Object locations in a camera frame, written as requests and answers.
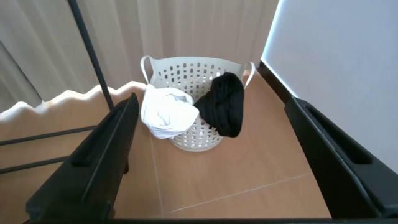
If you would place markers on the black clothes rack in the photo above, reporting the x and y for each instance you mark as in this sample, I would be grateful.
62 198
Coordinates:
90 53

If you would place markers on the white garment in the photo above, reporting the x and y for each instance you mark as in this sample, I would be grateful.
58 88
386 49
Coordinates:
164 115

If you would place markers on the white laundry basket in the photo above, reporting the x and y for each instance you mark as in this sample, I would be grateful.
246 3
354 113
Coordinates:
189 71

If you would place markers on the beige curtain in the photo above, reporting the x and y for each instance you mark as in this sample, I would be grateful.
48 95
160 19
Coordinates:
171 31

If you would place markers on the black shorts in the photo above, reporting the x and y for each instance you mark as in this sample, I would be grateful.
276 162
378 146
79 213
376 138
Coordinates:
224 105

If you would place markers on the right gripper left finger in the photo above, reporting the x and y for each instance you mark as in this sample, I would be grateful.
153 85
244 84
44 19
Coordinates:
62 199

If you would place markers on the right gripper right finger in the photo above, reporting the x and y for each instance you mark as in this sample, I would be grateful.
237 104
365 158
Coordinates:
351 193

